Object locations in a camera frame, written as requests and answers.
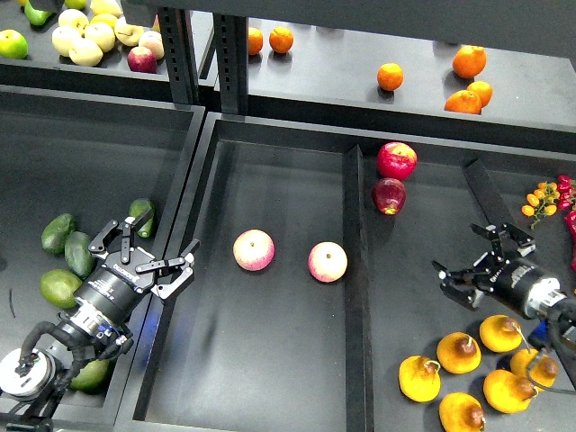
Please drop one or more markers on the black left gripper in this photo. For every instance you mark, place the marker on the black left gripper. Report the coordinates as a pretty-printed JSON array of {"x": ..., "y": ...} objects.
[{"x": 119, "y": 284}]

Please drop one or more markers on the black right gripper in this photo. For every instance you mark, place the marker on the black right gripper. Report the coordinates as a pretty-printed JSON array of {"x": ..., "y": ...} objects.
[{"x": 504, "y": 273}]

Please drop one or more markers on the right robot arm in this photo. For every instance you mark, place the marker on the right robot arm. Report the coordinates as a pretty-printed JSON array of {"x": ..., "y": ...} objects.
[{"x": 556, "y": 332}]

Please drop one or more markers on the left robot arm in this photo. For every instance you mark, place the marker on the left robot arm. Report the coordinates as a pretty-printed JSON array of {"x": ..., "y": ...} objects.
[{"x": 37, "y": 374}]

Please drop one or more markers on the dark avocado top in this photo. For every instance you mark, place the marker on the dark avocado top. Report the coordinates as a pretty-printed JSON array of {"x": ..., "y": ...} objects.
[{"x": 139, "y": 206}]

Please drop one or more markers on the dark avocado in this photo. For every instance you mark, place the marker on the dark avocado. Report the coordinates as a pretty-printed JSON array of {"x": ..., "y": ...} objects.
[
  {"x": 139, "y": 206},
  {"x": 55, "y": 234}
]

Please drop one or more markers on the dark avocado elongated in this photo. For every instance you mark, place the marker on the dark avocado elongated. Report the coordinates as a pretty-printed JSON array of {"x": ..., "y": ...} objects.
[{"x": 77, "y": 254}]

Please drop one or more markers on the dark avocado upper left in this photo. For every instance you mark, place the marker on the dark avocado upper left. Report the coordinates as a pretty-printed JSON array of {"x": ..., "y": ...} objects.
[{"x": 55, "y": 234}]

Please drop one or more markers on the light green avocado left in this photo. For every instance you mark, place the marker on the light green avocado left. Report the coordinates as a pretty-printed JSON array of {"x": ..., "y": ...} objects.
[{"x": 58, "y": 286}]

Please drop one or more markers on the light green avocado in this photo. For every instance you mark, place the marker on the light green avocado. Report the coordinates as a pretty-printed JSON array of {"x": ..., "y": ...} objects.
[
  {"x": 58, "y": 286},
  {"x": 92, "y": 377}
]

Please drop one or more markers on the light green avocado lower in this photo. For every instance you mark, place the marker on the light green avocado lower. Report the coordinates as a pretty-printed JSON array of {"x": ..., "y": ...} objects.
[{"x": 92, "y": 377}]

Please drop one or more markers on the yellow pear bottom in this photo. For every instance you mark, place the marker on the yellow pear bottom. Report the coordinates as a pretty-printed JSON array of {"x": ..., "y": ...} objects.
[{"x": 459, "y": 411}]

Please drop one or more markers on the pale yellow pear front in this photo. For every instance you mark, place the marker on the pale yellow pear front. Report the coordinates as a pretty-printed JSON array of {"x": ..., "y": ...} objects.
[{"x": 85, "y": 52}]

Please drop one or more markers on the pale yellow pear centre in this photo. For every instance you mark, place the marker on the pale yellow pear centre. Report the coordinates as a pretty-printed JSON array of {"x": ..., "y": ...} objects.
[{"x": 102, "y": 34}]

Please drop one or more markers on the pale yellow pear left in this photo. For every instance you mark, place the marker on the pale yellow pear left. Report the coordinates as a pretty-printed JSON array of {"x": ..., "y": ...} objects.
[{"x": 62, "y": 39}]

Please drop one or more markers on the yellow pear shelf back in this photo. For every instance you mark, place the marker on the yellow pear shelf back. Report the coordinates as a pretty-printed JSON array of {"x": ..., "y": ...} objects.
[{"x": 105, "y": 18}]

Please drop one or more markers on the cherry tomato bunch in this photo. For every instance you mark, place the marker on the cherry tomato bunch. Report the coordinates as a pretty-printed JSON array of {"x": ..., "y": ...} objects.
[{"x": 541, "y": 203}]

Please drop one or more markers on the red chili peppers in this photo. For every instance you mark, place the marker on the red chili peppers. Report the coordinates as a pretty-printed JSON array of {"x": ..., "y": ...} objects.
[{"x": 566, "y": 188}]

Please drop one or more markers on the pink apple left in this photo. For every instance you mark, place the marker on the pink apple left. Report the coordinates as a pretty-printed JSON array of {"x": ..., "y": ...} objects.
[{"x": 253, "y": 250}]

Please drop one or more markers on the pink apple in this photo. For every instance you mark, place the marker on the pink apple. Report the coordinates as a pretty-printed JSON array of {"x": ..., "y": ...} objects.
[
  {"x": 327, "y": 262},
  {"x": 253, "y": 250}
]

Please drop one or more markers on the black left tray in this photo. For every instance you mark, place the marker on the black left tray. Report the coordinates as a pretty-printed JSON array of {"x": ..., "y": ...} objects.
[{"x": 89, "y": 156}]

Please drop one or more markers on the black tray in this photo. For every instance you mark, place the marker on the black tray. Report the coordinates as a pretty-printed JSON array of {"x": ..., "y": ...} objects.
[
  {"x": 265, "y": 350},
  {"x": 89, "y": 156}
]

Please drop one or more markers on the dark red apple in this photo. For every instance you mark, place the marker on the dark red apple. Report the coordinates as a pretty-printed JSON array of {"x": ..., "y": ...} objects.
[{"x": 389, "y": 196}]

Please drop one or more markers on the bright red apple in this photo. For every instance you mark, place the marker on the bright red apple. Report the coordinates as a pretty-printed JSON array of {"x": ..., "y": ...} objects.
[{"x": 396, "y": 160}]

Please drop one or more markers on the orange front right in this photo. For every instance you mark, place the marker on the orange front right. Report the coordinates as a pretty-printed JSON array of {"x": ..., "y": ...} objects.
[{"x": 464, "y": 101}]

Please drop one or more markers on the black centre tray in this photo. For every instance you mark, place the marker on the black centre tray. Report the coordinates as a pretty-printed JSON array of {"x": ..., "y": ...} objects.
[{"x": 265, "y": 350}]

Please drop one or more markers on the pink apple right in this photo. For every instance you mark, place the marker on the pink apple right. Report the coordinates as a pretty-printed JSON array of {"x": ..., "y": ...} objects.
[{"x": 327, "y": 262}]

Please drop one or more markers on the orange small right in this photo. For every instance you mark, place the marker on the orange small right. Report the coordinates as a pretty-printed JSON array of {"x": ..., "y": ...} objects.
[{"x": 483, "y": 89}]

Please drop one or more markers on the red apple on shelf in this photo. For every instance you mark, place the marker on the red apple on shelf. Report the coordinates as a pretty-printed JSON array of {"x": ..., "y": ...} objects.
[{"x": 142, "y": 59}]

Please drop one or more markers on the black tray divider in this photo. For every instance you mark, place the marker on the black tray divider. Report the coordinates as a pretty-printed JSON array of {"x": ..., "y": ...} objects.
[{"x": 358, "y": 346}]

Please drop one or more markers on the large orange top right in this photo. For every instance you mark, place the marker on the large orange top right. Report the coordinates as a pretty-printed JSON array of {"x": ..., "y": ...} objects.
[{"x": 469, "y": 61}]

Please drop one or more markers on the pale pink peach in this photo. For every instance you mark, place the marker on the pale pink peach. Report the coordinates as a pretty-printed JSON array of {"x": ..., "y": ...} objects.
[{"x": 152, "y": 40}]

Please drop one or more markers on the orange tangerine middle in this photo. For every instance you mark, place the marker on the orange tangerine middle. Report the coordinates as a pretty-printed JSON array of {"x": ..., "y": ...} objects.
[{"x": 390, "y": 76}]

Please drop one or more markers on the green apple on shelf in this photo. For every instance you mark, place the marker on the green apple on shelf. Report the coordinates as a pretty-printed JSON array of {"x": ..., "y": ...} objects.
[{"x": 13, "y": 45}]

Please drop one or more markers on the black shelf post left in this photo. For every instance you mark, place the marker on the black shelf post left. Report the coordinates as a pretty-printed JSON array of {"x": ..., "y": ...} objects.
[{"x": 177, "y": 37}]

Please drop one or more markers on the black shelf post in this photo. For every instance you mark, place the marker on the black shelf post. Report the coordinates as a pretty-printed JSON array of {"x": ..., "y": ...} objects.
[
  {"x": 231, "y": 44},
  {"x": 177, "y": 37}
]

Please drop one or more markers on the black shelf post right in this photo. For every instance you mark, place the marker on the black shelf post right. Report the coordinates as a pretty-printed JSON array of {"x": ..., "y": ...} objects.
[{"x": 231, "y": 44}]

